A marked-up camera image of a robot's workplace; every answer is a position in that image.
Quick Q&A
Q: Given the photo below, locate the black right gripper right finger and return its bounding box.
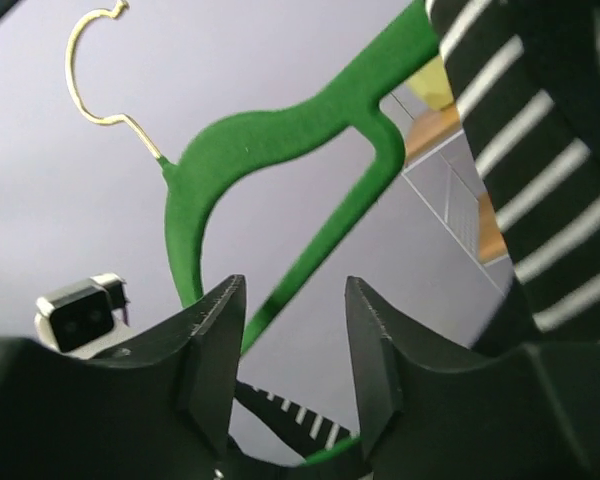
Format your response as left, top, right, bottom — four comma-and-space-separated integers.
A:
345, 276, 600, 479

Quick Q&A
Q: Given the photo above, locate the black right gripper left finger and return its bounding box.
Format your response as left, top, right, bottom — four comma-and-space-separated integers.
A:
0, 275, 246, 479

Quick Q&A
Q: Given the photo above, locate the black white striped top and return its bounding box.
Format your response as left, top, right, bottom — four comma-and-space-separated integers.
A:
234, 0, 600, 464

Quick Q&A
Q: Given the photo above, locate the bright green clothes hanger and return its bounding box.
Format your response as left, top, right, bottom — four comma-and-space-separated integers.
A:
65, 0, 441, 466

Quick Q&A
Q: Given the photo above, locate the yellow faceted cup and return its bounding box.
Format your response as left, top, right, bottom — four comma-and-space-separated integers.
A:
406, 55, 454, 111

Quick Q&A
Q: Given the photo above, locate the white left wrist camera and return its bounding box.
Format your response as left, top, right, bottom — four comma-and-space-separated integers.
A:
34, 273, 133, 359

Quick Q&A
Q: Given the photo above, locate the white wire shelf unit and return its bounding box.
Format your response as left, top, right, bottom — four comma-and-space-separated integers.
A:
379, 89, 514, 311

